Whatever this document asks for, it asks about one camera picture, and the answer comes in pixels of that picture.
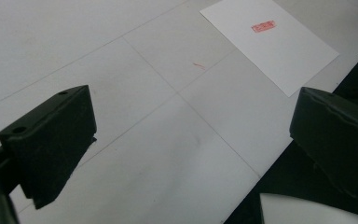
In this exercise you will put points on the white table cover sheet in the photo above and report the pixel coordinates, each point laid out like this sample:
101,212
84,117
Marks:
155,149

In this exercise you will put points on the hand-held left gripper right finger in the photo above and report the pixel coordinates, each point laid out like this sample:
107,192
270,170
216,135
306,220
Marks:
338,140

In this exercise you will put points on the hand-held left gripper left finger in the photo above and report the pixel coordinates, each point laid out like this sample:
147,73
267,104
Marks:
52,146

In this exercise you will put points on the white rounded object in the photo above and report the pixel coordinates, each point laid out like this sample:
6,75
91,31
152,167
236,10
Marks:
307,211

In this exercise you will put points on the white paper sheet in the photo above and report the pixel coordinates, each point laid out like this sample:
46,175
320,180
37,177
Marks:
270,53

